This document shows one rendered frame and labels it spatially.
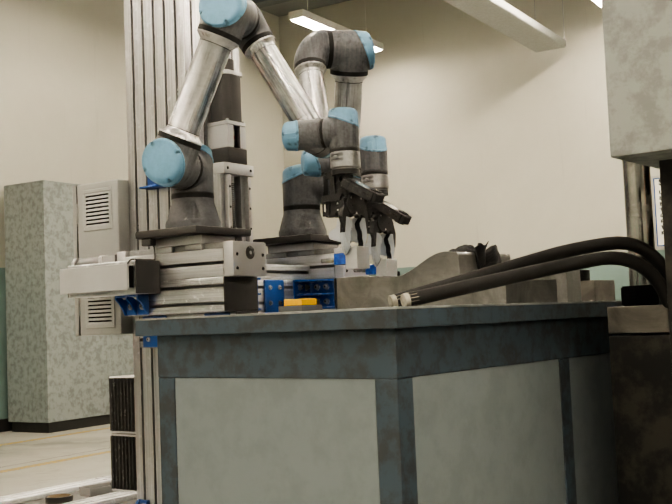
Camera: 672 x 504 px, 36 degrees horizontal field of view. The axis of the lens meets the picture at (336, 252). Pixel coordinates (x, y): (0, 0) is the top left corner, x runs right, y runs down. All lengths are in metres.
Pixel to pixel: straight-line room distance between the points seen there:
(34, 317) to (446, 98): 4.92
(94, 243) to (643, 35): 1.82
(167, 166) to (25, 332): 5.79
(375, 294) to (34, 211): 5.91
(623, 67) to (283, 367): 0.87
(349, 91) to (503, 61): 7.58
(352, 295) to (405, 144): 8.39
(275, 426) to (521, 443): 0.54
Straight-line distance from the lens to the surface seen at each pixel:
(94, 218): 3.21
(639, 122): 2.03
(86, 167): 9.34
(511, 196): 10.42
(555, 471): 2.36
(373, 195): 2.45
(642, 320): 2.34
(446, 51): 10.95
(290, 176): 3.16
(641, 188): 2.40
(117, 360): 8.71
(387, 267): 2.79
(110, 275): 2.76
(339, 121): 2.53
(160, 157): 2.64
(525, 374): 2.23
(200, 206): 2.75
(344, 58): 3.11
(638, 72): 2.04
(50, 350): 8.20
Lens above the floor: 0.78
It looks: 4 degrees up
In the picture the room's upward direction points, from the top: 2 degrees counter-clockwise
